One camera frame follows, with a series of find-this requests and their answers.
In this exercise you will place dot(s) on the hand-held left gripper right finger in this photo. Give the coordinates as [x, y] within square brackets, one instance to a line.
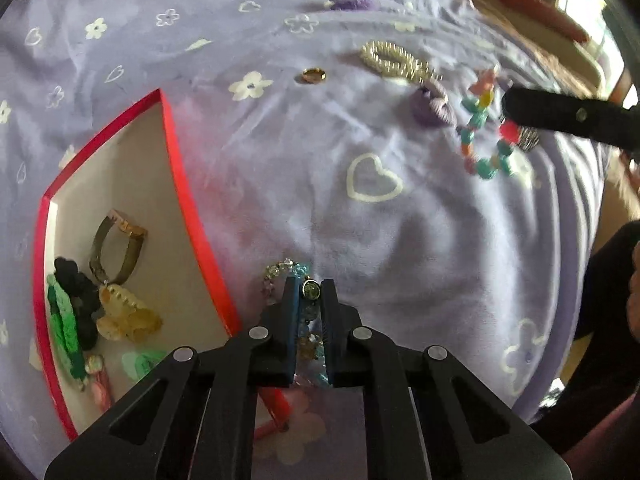
[327, 310]

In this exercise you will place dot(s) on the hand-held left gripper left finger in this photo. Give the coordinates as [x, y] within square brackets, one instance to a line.
[291, 310]

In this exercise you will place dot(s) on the purple flower print blanket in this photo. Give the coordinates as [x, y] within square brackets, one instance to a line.
[425, 260]

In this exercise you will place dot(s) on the bronze mesh watch band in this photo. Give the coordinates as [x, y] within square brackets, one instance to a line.
[127, 265]

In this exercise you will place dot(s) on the black scrunchie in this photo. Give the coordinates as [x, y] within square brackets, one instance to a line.
[80, 285]

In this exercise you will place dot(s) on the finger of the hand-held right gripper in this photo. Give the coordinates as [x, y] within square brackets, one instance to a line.
[550, 107]

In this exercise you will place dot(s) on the white pearl scrunchie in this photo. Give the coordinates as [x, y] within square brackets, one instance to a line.
[372, 55]

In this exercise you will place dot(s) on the purple fluffy scrunchie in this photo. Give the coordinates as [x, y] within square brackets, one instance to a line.
[352, 1]

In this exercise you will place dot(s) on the red cardboard box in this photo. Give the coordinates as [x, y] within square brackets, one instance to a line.
[145, 170]

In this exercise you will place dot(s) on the red plush object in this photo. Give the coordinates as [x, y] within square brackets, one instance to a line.
[540, 5]

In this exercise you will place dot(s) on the yellow translucent claw clip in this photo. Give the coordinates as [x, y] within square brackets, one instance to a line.
[125, 317]

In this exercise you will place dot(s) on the light green hair clip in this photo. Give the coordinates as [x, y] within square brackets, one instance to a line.
[142, 362]

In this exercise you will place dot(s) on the person's dark clothing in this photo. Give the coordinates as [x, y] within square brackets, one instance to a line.
[600, 360]

